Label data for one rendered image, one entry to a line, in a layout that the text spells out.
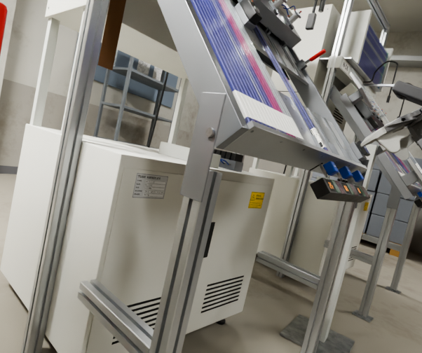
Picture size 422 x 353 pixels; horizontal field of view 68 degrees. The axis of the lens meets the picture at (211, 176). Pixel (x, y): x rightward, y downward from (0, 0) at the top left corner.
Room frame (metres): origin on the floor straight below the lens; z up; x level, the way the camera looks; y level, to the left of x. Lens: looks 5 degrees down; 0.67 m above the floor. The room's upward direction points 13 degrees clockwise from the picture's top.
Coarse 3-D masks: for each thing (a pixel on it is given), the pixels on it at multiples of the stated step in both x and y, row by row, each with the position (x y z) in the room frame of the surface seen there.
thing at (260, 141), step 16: (256, 128) 0.52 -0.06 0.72; (240, 144) 0.56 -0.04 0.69; (256, 144) 0.58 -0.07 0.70; (272, 144) 0.60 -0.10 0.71; (288, 144) 0.63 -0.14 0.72; (304, 144) 0.66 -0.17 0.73; (272, 160) 0.67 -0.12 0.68; (288, 160) 0.70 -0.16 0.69; (304, 160) 0.74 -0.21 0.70; (320, 160) 0.78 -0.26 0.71; (336, 160) 0.83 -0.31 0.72; (352, 160) 0.91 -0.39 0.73; (336, 176) 0.97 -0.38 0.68; (352, 176) 1.03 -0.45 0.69
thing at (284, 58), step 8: (248, 32) 0.93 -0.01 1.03; (264, 32) 1.10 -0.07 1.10; (256, 40) 0.95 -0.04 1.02; (272, 40) 1.13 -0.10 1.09; (256, 48) 0.94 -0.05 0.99; (264, 48) 0.96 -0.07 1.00; (272, 48) 1.05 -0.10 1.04; (280, 48) 1.16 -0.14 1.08; (264, 56) 1.10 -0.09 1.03; (280, 56) 1.07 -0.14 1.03; (288, 56) 1.18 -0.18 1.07; (272, 64) 1.12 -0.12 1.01; (280, 64) 1.04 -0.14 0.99; (288, 64) 1.10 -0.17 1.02; (296, 72) 1.13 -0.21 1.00; (288, 80) 1.20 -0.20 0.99; (304, 80) 1.17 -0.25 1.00
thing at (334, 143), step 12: (288, 108) 0.81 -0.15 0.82; (300, 120) 0.82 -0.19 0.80; (312, 120) 0.92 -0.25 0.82; (324, 120) 1.03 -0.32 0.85; (300, 132) 0.76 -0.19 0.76; (324, 132) 0.94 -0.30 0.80; (336, 132) 1.08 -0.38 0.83; (312, 144) 0.78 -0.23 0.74; (336, 144) 0.98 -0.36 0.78; (348, 156) 0.99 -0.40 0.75
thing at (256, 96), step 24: (192, 0) 0.68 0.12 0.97; (216, 0) 0.82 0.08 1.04; (216, 24) 0.71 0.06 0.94; (240, 24) 0.87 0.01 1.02; (216, 48) 0.62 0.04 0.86; (240, 48) 0.74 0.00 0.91; (240, 72) 0.65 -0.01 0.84; (264, 72) 0.78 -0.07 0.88; (240, 96) 0.57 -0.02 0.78; (264, 96) 0.68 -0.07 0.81; (264, 120) 0.59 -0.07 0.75; (288, 120) 0.71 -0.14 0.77
